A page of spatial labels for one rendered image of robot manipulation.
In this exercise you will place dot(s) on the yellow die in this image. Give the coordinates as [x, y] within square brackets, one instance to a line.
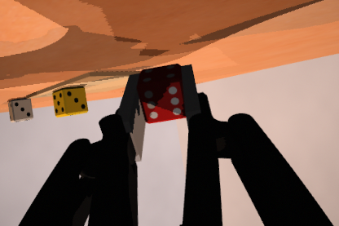
[70, 101]

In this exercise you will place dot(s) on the white die with black pips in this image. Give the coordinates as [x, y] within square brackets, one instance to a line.
[20, 110]

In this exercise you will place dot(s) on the tan flat mat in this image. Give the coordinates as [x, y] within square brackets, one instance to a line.
[92, 81]

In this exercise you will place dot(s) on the dark red die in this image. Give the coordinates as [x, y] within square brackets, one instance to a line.
[160, 92]

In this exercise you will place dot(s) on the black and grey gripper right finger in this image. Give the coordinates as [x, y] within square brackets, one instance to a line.
[278, 194]

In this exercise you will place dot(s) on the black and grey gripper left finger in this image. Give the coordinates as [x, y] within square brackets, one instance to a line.
[111, 192]

